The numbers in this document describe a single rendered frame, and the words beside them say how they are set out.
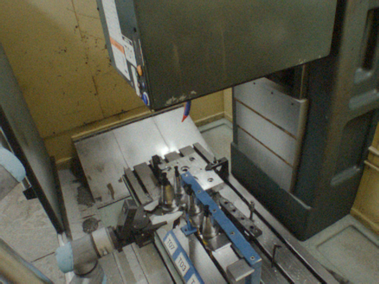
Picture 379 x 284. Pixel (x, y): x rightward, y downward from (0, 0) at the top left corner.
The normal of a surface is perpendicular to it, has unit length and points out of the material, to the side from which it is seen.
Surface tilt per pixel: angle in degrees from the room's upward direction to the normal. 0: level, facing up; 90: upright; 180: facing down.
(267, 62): 90
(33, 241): 0
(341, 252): 0
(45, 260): 0
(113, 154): 24
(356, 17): 90
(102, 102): 90
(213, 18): 90
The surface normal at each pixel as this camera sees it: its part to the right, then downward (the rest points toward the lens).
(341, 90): 0.45, 0.47
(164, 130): 0.10, -0.55
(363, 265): -0.10, -0.82
